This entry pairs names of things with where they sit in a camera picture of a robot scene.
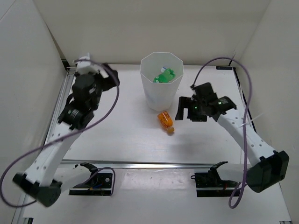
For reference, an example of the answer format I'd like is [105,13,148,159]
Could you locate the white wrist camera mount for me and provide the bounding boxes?
[73,52,100,75]

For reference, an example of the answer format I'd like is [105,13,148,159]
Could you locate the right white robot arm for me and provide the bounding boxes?
[175,83,289,193]

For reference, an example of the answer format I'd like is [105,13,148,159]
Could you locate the aluminium rail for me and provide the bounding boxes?
[58,159,214,169]
[10,59,75,224]

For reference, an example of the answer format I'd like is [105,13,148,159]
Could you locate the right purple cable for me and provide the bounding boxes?
[190,56,253,209]

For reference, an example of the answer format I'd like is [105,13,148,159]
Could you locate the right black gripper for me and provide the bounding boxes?
[175,97,207,122]

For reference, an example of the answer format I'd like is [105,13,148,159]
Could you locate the green plastic bottle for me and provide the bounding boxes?
[153,69,176,83]

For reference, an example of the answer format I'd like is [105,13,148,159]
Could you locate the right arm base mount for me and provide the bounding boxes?
[191,161,243,197]

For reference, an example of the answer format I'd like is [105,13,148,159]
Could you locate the aluminium left rail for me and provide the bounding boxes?
[10,59,75,224]

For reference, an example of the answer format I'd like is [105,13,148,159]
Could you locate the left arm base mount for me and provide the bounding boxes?
[69,162,116,196]

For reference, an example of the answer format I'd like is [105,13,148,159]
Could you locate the aluminium front rail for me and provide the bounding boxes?
[58,159,214,169]

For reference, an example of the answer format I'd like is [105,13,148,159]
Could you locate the orange plastic bottle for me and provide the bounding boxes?
[157,111,175,135]

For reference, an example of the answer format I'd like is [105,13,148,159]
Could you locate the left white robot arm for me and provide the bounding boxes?
[13,62,120,207]

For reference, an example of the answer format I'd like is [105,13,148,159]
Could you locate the white octagonal plastic bin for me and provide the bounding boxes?
[140,52,184,112]

